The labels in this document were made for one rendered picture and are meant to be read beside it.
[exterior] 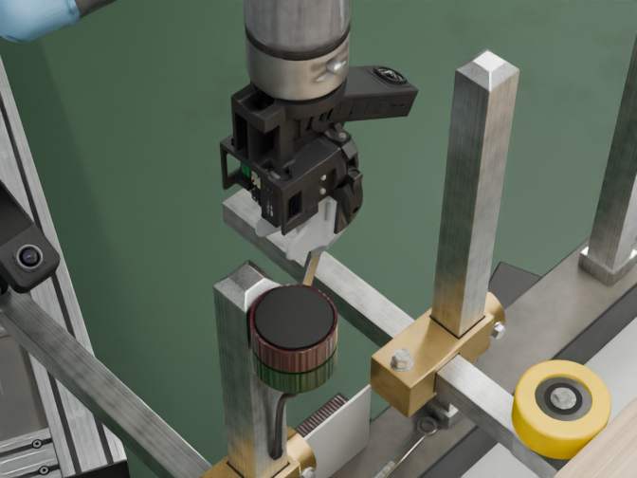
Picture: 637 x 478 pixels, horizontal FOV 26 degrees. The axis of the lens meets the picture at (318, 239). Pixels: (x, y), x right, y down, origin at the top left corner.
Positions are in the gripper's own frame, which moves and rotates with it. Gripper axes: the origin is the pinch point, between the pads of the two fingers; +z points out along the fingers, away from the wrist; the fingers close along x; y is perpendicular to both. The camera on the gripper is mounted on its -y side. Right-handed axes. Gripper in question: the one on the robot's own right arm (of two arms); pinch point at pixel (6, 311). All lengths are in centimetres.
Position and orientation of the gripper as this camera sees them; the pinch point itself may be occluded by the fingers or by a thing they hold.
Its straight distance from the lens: 134.1
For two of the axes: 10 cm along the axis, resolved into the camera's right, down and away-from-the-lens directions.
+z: 0.0, 6.6, 7.5
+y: -7.0, -5.4, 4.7
